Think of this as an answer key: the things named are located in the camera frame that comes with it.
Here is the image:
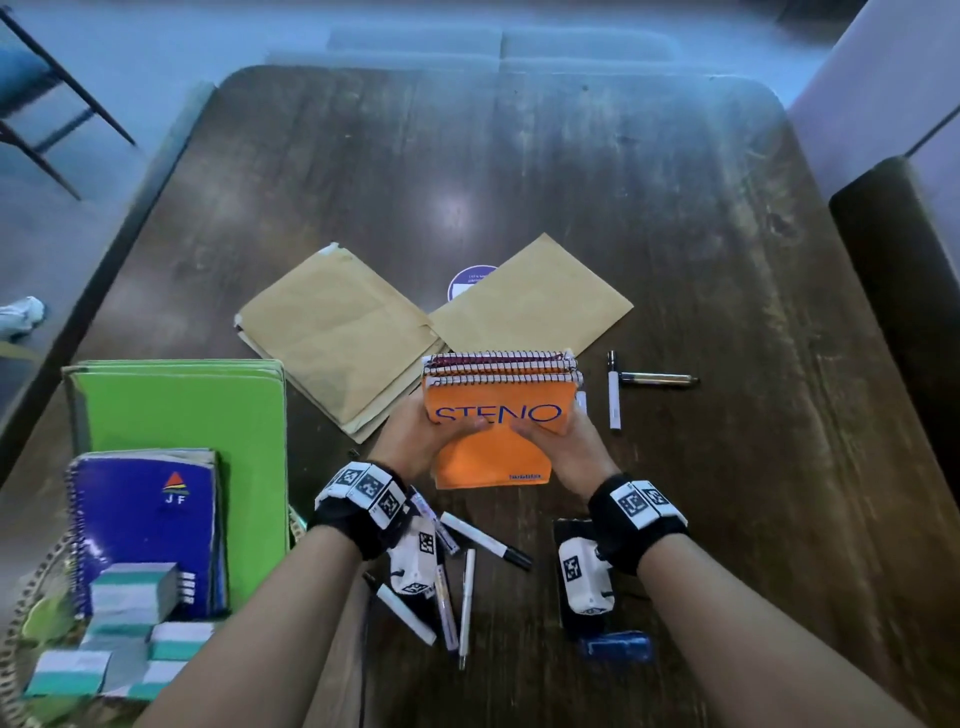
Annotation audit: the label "red-edged spiral notepad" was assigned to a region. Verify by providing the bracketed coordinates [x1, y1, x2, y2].
[423, 350, 580, 378]

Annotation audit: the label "stack of brown envelopes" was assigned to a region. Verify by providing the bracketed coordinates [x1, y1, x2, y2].
[234, 242, 445, 444]

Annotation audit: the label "teal and white notepad block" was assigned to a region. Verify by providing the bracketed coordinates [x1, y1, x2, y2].
[88, 561, 182, 628]
[126, 660, 190, 703]
[24, 648, 113, 699]
[148, 620, 220, 663]

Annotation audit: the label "dark metal frame chair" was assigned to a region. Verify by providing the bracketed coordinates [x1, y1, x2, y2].
[0, 6, 138, 202]

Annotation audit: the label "black wrist band with markers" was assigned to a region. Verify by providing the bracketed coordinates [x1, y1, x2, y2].
[308, 460, 415, 561]
[588, 473, 690, 576]

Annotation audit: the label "grey seat cushions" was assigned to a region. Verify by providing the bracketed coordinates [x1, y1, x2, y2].
[264, 24, 725, 77]

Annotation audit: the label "person's right hand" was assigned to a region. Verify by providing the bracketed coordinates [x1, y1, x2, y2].
[510, 406, 621, 501]

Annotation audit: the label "person's right forearm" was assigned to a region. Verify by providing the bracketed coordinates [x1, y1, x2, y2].
[637, 534, 925, 728]

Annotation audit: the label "person's left hand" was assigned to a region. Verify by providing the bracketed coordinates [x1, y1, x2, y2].
[367, 390, 490, 487]

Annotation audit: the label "stack of green folders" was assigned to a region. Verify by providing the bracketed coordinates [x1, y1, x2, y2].
[62, 359, 291, 610]

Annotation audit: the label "round purple sticker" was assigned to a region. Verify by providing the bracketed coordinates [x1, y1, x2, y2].
[447, 264, 501, 304]

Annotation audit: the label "white pen with purple print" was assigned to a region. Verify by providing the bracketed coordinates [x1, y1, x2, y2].
[408, 486, 461, 557]

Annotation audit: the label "single brown envelope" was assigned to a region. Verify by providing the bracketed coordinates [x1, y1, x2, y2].
[428, 233, 635, 358]

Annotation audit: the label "slim white pen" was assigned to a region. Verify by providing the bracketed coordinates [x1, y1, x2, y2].
[458, 548, 477, 672]

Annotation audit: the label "dark wooden bench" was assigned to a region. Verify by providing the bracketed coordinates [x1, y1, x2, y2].
[0, 81, 220, 485]

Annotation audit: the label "grey pen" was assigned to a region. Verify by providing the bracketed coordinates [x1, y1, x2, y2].
[434, 562, 461, 653]

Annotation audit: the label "dark wooden chair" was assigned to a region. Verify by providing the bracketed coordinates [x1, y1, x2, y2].
[828, 156, 960, 507]

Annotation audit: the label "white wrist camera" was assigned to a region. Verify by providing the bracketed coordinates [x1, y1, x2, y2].
[558, 535, 617, 617]
[387, 513, 441, 598]

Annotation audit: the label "white marker with black tip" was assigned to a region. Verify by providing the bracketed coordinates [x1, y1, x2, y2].
[363, 573, 438, 648]

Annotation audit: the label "orange spiral notepad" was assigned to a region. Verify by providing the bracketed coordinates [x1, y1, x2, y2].
[422, 370, 583, 491]

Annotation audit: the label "blue spiral notebook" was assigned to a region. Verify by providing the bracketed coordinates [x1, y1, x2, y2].
[65, 448, 228, 621]

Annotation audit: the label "blue stapler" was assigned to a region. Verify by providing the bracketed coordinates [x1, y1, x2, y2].
[579, 630, 655, 666]

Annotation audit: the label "white marker with black cap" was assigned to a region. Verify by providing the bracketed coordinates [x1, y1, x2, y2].
[439, 511, 534, 573]

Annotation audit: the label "person's left forearm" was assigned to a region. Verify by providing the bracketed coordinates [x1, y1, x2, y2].
[137, 525, 363, 728]

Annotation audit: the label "wicker basket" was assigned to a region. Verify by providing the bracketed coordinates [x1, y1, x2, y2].
[0, 507, 306, 728]

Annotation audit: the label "lilac upholstered bench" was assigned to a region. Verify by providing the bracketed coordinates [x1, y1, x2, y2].
[787, 0, 960, 260]

